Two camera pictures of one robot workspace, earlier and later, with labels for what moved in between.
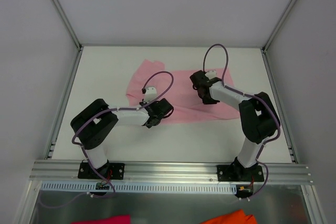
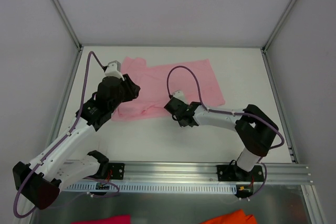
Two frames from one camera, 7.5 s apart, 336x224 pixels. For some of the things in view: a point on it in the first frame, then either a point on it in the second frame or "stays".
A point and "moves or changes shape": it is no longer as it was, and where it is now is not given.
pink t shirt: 179,87 moves or changes shape
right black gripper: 207,98 -> 174,106
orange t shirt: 237,217 stays
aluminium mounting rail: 53,171 stays
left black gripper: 153,121 -> 130,89
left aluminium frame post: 65,19 stays
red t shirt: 118,219 stays
